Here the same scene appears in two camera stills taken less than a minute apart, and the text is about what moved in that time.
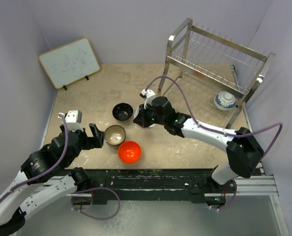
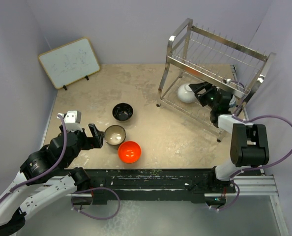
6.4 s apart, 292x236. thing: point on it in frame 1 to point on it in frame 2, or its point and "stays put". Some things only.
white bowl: [135, 114] to [186, 94]
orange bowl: [129, 152] stays put
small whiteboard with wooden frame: [70, 63] stays put
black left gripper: [96, 140] stays put
